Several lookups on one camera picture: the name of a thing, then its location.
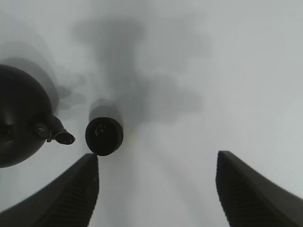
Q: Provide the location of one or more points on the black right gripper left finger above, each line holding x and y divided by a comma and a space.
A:
68, 201

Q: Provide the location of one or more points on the black round teapot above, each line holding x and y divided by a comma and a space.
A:
26, 117

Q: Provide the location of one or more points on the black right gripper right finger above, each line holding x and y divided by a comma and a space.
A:
249, 199

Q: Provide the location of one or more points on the small black teacup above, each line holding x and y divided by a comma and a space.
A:
104, 135

